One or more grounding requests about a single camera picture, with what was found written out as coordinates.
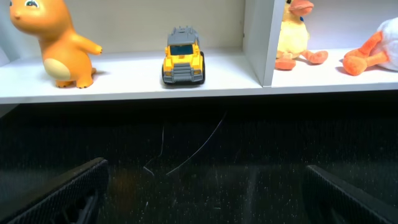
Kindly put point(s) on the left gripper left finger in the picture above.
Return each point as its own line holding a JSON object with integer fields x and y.
{"x": 56, "y": 196}

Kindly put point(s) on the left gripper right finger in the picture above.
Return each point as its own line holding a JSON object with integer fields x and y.
{"x": 342, "y": 199}

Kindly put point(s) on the orange rubber toy figure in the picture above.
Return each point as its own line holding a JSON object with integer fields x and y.
{"x": 60, "y": 46}

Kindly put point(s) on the grey and yellow toy truck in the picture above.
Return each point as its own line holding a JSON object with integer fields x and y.
{"x": 183, "y": 59}

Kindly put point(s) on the white shelf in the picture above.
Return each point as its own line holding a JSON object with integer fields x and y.
{"x": 130, "y": 74}

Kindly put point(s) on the white plush duck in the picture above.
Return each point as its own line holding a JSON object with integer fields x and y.
{"x": 388, "y": 43}

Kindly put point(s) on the yellow plush duck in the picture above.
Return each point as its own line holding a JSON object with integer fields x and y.
{"x": 292, "y": 34}

